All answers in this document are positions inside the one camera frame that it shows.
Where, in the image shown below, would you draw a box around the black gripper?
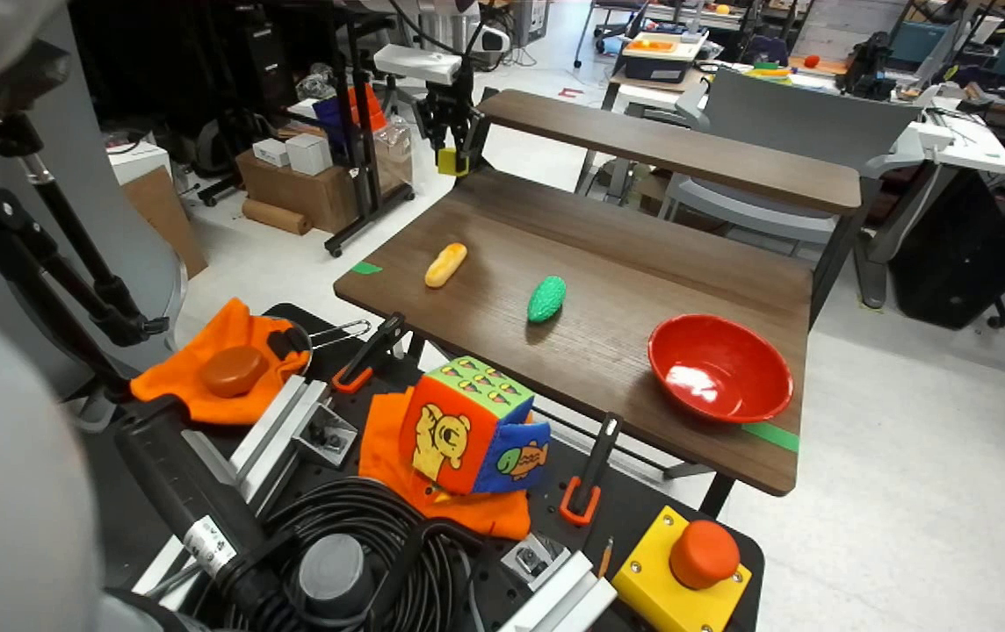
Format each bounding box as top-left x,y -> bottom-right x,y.
416,78 -> 488,175

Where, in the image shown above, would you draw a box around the black floor stand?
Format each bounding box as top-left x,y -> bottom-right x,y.
320,9 -> 418,261

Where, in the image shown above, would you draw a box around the yellow corn toy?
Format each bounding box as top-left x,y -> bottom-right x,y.
421,240 -> 470,296

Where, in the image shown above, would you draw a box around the large cardboard box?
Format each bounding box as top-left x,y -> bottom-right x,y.
234,125 -> 416,234

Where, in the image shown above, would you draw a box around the white small boxes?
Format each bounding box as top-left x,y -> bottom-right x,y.
249,130 -> 334,179

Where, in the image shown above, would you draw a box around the green oval toy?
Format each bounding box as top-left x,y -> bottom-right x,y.
523,273 -> 569,326

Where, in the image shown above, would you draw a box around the dark wooden riser shelf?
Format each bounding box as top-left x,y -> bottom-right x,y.
474,86 -> 864,217

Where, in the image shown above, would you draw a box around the black orange bar clamp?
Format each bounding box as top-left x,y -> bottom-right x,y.
555,415 -> 624,529
332,309 -> 412,395

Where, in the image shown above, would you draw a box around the dark wooden table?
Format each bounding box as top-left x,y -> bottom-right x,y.
332,168 -> 819,520

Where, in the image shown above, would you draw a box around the colourful picture cube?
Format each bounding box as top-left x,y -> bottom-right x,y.
398,353 -> 555,498

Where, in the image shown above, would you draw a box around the brown cardboard box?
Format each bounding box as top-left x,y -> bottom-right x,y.
120,163 -> 213,279

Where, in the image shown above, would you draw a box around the orange cloth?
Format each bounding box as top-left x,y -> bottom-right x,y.
127,296 -> 314,428
355,385 -> 536,544

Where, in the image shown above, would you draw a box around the orange round disc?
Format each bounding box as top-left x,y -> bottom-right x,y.
197,344 -> 275,399

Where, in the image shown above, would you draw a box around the grey chair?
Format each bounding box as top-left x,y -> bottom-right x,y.
654,66 -> 921,255

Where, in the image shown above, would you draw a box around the grey partition panel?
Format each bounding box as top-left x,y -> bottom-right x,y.
6,31 -> 186,399

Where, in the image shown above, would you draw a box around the red plastic bowl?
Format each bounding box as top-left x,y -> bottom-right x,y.
648,313 -> 797,428

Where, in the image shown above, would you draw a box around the black tripod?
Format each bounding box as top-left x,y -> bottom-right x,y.
0,107 -> 172,353

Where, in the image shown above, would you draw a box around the black base board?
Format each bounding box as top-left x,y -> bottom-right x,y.
91,299 -> 765,632

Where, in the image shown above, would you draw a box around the long green tape strip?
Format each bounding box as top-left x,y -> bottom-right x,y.
742,421 -> 801,455

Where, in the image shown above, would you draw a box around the black pole with white label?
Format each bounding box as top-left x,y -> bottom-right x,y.
112,399 -> 279,589

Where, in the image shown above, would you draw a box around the grey round knob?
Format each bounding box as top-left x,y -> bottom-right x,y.
293,529 -> 375,623

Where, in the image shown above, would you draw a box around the yellow box with orange button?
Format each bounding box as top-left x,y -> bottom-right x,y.
612,503 -> 756,632

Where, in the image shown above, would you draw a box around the white desk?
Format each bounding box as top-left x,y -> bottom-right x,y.
864,101 -> 1005,309

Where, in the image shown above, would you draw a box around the small metal bracket plate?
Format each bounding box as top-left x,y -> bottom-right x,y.
295,399 -> 358,470
500,532 -> 572,594

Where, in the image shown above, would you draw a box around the aluminium profile rail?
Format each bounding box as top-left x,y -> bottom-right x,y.
225,375 -> 334,505
500,549 -> 624,632

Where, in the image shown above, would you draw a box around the black cable bundle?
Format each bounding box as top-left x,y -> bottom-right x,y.
214,470 -> 496,632

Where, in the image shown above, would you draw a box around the black camera head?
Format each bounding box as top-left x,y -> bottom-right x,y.
0,37 -> 74,125

